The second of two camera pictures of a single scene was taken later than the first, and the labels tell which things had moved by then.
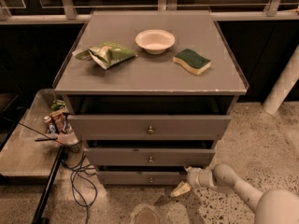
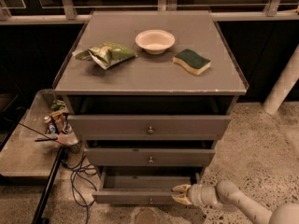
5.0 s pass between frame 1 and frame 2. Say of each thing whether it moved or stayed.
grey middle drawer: stayed
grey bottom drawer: moved
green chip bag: stayed
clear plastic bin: stayed
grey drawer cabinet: stayed
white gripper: moved
